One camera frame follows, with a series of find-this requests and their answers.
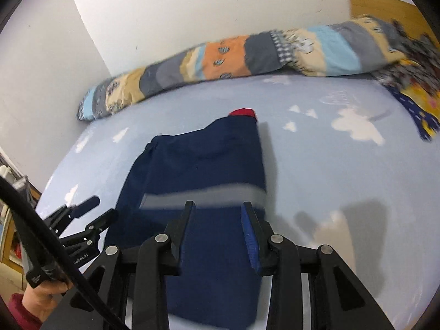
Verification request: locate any patchwork patterned quilt roll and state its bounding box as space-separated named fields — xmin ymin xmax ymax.
xmin=76 ymin=14 xmax=415 ymax=122

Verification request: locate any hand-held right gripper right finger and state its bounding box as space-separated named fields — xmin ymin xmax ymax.
xmin=241 ymin=201 xmax=396 ymax=330

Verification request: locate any black cable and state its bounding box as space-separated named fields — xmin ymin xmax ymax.
xmin=0 ymin=175 xmax=129 ymax=330

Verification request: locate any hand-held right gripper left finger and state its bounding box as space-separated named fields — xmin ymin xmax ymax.
xmin=70 ymin=200 xmax=196 ymax=330

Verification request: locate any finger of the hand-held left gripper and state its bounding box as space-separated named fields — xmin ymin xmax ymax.
xmin=58 ymin=208 xmax=119 ymax=248
xmin=43 ymin=196 xmax=101 ymax=230

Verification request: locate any wooden shelf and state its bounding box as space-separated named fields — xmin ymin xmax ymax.
xmin=0 ymin=146 xmax=42 ymax=277

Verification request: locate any person's left hand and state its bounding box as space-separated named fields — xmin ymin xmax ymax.
xmin=21 ymin=279 xmax=75 ymax=322

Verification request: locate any red cloth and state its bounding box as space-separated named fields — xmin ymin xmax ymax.
xmin=229 ymin=108 xmax=258 ymax=122

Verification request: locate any light blue cloud-print bed sheet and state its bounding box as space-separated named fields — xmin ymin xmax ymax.
xmin=34 ymin=73 xmax=440 ymax=330

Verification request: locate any navy blue jacket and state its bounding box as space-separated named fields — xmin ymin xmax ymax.
xmin=104 ymin=116 xmax=268 ymax=329

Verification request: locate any yellow and navy printed blanket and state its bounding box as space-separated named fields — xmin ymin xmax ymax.
xmin=373 ymin=21 xmax=440 ymax=142

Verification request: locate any wooden headboard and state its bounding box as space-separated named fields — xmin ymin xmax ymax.
xmin=349 ymin=0 xmax=425 ymax=40

